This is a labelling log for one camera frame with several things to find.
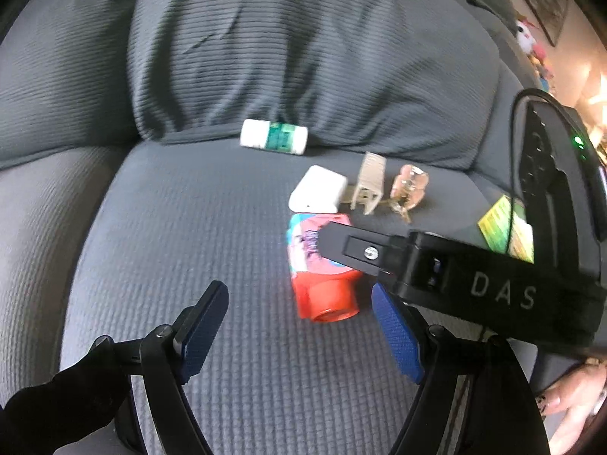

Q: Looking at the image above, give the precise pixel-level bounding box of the black cable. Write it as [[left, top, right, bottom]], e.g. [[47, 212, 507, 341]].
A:
[[505, 88, 565, 257]]

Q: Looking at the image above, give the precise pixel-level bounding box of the beige plastic clip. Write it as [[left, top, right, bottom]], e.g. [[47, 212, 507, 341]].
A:
[[351, 152, 387, 215]]

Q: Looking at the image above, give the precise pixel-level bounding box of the white pill bottle green label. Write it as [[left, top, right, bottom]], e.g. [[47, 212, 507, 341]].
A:
[[239, 119, 309, 156]]

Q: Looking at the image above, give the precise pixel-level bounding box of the green yellow cardboard box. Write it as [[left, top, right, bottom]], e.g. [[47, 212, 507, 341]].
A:
[[476, 195, 536, 264]]

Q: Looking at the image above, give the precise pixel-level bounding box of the person's right hand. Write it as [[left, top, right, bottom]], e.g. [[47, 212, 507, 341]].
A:
[[536, 360, 607, 430]]

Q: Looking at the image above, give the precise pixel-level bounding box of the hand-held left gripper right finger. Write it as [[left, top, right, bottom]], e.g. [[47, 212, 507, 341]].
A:
[[371, 283, 546, 455]]

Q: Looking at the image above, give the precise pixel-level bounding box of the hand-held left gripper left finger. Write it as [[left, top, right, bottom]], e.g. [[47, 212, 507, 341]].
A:
[[90, 281, 231, 455]]

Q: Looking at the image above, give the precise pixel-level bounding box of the colourful plush toy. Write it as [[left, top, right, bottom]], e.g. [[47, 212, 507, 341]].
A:
[[514, 14, 555, 91]]

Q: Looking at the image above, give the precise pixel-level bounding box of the red pouch with pink label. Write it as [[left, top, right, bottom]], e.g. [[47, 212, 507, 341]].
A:
[[285, 212, 360, 324]]

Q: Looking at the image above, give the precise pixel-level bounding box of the grey sofa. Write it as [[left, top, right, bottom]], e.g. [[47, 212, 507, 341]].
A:
[[0, 0, 607, 455]]

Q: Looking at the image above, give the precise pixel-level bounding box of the white charger block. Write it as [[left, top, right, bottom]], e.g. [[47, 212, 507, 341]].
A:
[[289, 165, 348, 214]]

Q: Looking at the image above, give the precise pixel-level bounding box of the grey sofa back cushion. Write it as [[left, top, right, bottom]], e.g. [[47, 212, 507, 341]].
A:
[[0, 0, 148, 171]]

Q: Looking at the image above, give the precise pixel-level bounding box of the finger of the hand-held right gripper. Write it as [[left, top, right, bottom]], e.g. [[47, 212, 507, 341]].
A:
[[317, 222, 413, 285]]

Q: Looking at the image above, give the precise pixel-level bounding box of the large grey ribbed cushion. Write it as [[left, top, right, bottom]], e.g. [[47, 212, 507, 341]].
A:
[[127, 0, 503, 171]]

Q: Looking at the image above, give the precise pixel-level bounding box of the keychain with keys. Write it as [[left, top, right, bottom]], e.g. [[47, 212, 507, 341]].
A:
[[389, 163, 430, 223]]

